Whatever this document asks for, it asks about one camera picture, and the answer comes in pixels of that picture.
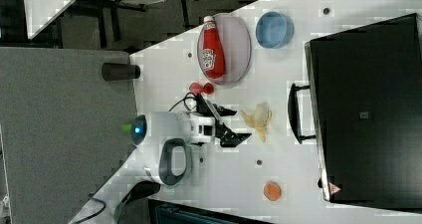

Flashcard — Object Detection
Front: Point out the blue bowl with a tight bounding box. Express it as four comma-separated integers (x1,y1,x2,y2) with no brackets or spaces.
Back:
255,11,295,49

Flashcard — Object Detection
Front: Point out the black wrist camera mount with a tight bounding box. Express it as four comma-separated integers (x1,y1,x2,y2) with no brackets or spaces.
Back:
196,95,224,127

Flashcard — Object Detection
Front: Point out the red ketchup bottle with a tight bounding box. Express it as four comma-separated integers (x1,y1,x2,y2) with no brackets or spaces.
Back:
202,16,226,79

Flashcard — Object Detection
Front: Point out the orange round fruit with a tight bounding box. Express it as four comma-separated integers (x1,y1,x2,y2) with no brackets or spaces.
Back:
263,182,282,201

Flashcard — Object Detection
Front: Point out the peeled yellow banana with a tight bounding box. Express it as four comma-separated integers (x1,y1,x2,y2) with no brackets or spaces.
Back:
241,103,272,142

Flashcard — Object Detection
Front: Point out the black toaster oven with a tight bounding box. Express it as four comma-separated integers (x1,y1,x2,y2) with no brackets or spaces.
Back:
304,13,422,213

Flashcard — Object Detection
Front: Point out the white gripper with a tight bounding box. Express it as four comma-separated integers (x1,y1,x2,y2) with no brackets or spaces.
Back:
189,104,251,148

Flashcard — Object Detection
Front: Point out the smaller red strawberry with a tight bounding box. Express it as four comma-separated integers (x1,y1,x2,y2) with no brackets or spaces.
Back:
203,83,214,95

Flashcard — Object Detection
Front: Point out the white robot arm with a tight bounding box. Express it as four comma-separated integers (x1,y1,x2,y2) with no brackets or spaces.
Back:
68,104,249,224

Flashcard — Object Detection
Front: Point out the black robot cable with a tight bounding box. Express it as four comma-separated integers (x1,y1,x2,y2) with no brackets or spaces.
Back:
168,92,199,113

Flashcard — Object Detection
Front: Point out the larger red strawberry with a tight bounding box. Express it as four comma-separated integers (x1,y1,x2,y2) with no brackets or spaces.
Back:
189,83,203,95

